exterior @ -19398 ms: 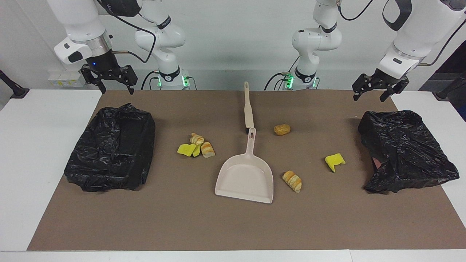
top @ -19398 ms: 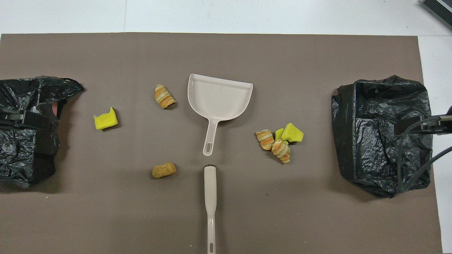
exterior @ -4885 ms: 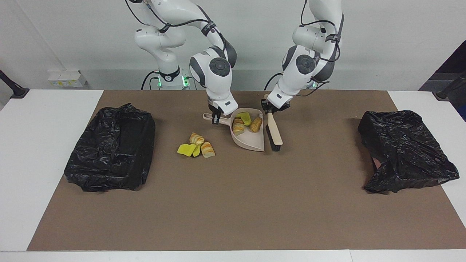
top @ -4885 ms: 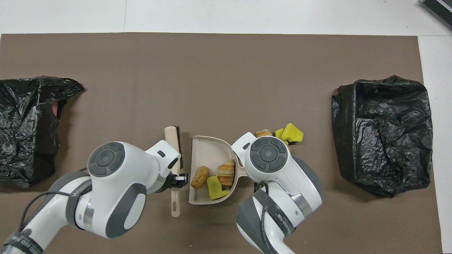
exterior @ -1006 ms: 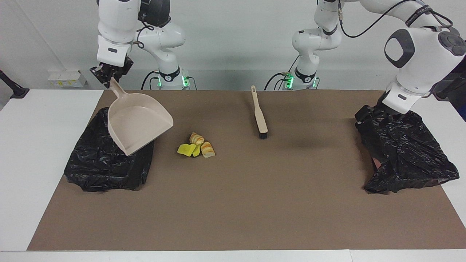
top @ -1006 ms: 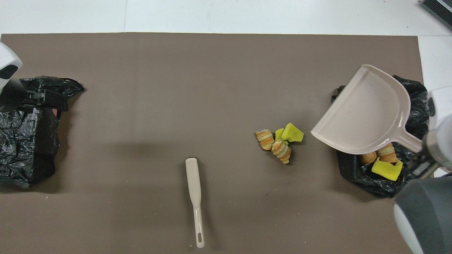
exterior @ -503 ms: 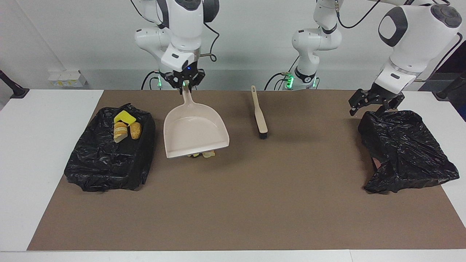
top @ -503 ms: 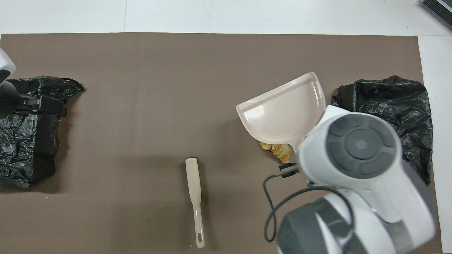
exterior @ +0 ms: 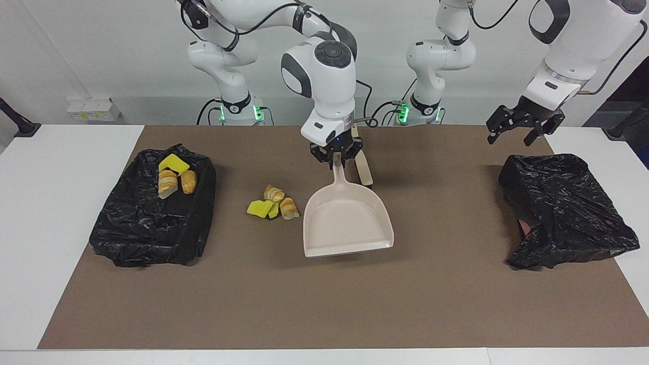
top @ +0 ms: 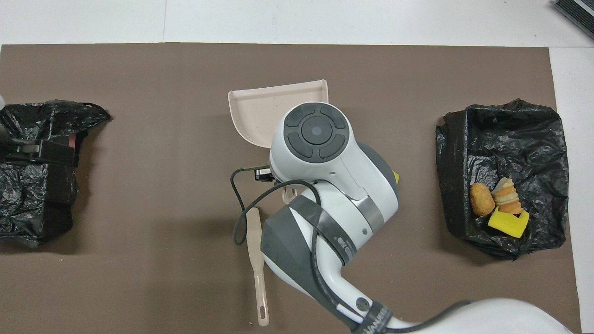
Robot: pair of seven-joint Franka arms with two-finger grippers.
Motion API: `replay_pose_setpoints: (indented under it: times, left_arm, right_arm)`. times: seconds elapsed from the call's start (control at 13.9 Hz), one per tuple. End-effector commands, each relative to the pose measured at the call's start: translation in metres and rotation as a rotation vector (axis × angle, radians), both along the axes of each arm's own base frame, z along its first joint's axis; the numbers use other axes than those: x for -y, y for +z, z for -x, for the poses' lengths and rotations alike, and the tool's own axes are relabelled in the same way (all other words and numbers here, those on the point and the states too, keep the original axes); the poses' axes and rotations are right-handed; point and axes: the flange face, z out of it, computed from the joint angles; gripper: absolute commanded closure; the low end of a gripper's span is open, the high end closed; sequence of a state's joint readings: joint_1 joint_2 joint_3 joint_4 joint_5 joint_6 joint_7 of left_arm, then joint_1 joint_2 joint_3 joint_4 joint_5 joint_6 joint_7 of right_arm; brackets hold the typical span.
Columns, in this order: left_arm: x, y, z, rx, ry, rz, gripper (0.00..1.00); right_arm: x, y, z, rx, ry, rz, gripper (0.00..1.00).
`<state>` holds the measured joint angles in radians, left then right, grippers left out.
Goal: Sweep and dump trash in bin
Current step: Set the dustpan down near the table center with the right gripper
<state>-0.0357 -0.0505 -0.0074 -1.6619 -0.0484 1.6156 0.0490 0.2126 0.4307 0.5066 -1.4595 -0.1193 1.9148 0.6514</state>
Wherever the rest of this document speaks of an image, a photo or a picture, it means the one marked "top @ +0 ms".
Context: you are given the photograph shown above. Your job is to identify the beige hand brush black bristles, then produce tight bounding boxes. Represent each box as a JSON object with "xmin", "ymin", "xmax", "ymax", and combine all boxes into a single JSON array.
[{"xmin": 245, "ymin": 207, "xmax": 270, "ymax": 327}]

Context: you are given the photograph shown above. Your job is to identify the beige plastic dustpan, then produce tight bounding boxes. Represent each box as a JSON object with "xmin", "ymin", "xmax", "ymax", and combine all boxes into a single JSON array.
[{"xmin": 227, "ymin": 79, "xmax": 329, "ymax": 205}]

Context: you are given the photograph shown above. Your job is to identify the brown bread roll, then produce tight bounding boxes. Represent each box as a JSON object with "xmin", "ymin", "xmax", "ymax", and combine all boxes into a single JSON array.
[{"xmin": 470, "ymin": 183, "xmax": 496, "ymax": 217}]

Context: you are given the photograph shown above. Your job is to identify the striped croissant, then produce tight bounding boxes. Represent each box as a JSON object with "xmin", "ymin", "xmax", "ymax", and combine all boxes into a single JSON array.
[{"xmin": 492, "ymin": 179, "xmax": 524, "ymax": 215}]

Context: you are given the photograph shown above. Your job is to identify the yellow notched sponge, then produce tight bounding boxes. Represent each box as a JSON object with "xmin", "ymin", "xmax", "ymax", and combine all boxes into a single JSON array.
[{"xmin": 487, "ymin": 206, "xmax": 530, "ymax": 238}]

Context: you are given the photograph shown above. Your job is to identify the left black bin bag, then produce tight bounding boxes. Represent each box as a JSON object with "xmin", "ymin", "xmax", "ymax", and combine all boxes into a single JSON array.
[{"xmin": 0, "ymin": 99, "xmax": 112, "ymax": 247}]

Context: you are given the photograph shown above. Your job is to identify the black bin bag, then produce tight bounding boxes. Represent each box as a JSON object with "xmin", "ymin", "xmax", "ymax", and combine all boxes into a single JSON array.
[
  {"xmin": 435, "ymin": 98, "xmax": 569, "ymax": 260},
  {"xmin": 0, "ymin": 99, "xmax": 112, "ymax": 247}
]

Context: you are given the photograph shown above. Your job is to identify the right black bin bag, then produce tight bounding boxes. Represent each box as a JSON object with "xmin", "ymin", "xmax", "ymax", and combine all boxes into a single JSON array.
[{"xmin": 435, "ymin": 98, "xmax": 569, "ymax": 260}]

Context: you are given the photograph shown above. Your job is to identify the brown table mat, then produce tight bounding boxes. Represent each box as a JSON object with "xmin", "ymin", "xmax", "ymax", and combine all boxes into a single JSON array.
[{"xmin": 0, "ymin": 43, "xmax": 583, "ymax": 334}]

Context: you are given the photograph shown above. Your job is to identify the dark grey ribbed device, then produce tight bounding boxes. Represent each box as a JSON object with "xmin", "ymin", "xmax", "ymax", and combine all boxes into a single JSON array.
[{"xmin": 552, "ymin": 0, "xmax": 594, "ymax": 40}]

